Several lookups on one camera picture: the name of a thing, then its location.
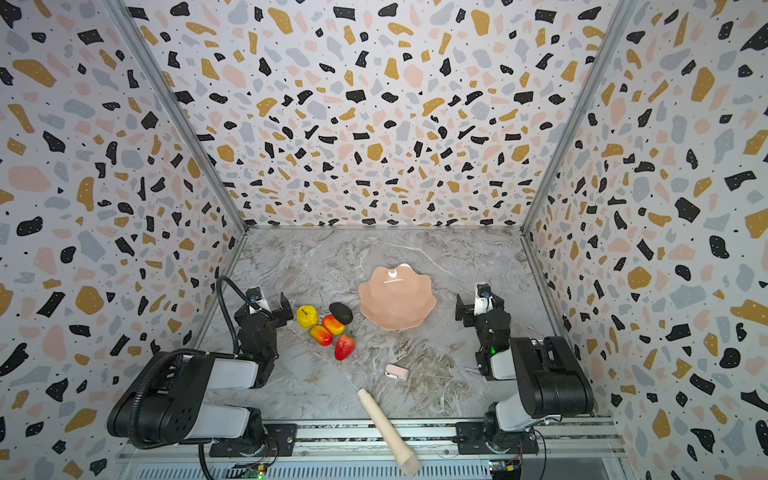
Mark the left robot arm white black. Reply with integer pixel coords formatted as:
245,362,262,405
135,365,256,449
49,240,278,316
107,287,294,456

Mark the black corrugated cable hose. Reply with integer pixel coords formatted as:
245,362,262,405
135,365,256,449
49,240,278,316
127,275,274,480

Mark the yellow fake apple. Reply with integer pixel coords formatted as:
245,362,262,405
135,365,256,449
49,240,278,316
296,305,319,330

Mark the red fake strawberry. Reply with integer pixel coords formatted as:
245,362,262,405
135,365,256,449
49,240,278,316
334,334,356,361

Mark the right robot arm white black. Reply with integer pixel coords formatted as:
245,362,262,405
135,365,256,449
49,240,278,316
455,284,594,455

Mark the red yellow fake mango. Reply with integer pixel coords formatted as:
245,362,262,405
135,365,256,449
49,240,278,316
309,325,334,346
322,315,346,336

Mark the small pink clip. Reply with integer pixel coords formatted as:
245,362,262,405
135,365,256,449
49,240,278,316
385,364,409,380

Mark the dark fake avocado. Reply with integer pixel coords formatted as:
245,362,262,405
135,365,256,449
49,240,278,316
329,302,354,325

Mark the pink scalloped fruit bowl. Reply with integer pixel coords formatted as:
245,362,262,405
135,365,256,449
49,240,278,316
359,263,437,331

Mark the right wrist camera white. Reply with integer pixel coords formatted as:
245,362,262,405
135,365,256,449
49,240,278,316
474,283,493,316

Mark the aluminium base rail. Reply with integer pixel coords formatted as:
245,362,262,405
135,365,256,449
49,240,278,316
117,416,634,479

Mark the wooden pestle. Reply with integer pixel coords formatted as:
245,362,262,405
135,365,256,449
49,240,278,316
357,389,421,477

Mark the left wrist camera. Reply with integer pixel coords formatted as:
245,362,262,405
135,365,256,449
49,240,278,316
246,287,271,314

